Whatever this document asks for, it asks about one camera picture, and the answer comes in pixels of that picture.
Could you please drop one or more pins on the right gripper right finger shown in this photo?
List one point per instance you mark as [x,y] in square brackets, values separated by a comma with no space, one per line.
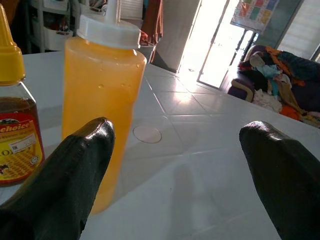
[287,180]

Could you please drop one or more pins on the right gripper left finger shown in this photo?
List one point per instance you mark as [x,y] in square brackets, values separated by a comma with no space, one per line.
[62,180]

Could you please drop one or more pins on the orange squeeze bottle white cap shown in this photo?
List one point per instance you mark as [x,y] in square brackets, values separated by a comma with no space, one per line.
[100,75]

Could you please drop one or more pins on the honey bottle yellow cap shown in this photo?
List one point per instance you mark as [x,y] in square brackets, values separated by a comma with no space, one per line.
[15,125]

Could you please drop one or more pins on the purple sofa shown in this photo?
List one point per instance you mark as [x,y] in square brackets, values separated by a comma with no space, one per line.
[308,96]

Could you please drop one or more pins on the pile of colourful clothes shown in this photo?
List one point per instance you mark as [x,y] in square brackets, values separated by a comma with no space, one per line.
[275,82]

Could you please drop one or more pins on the white shelf unit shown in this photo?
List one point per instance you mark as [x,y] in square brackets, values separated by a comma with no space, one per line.
[53,37]

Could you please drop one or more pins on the louvred glass window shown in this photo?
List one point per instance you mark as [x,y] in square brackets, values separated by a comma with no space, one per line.
[300,25]

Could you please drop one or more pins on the brown hanging garment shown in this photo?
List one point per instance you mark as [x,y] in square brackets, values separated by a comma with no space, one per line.
[152,20]

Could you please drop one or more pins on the grey door leaf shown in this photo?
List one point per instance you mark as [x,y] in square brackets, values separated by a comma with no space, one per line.
[175,32]

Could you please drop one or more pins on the colourful squares wall poster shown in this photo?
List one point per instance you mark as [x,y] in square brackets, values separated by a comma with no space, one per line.
[255,12]

